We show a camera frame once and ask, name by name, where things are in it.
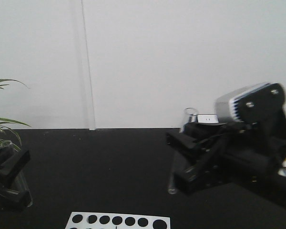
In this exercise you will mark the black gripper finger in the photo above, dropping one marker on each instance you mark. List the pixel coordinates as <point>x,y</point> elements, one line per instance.
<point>11,163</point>
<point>14,198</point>
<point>180,141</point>

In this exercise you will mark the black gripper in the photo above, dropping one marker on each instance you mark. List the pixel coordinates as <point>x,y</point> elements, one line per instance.
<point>251,153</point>

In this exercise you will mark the green potted plant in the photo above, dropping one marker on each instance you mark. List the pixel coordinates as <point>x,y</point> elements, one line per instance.
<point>4,122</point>

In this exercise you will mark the black white power socket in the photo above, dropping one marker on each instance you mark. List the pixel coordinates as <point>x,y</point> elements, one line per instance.
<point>208,118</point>

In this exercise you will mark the white test tube rack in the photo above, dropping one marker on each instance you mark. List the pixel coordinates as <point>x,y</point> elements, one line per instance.
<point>96,220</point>

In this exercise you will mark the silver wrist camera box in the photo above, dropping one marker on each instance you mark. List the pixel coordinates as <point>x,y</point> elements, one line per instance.
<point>226,105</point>

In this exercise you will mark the white wall cable duct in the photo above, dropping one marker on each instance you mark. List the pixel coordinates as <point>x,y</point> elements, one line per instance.
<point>89,92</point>

